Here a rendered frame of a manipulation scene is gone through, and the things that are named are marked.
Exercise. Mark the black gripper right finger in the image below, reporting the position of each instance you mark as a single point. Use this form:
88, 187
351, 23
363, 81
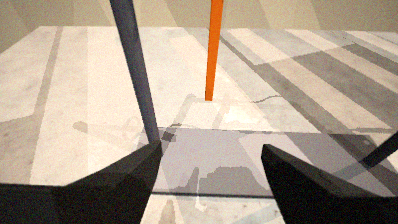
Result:
306, 194

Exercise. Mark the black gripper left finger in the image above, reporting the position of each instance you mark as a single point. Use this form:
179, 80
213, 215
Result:
116, 194

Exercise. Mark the orange handle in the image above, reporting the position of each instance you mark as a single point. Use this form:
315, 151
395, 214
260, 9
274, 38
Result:
214, 34

